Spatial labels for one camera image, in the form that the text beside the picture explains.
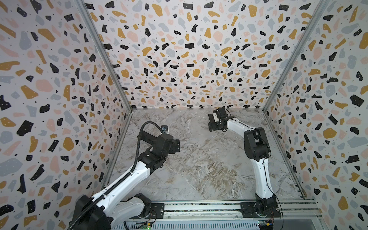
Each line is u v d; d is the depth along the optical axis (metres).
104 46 0.85
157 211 0.73
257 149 0.62
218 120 0.88
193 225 0.78
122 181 0.46
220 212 0.75
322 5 0.70
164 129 0.69
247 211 0.73
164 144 0.58
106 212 0.40
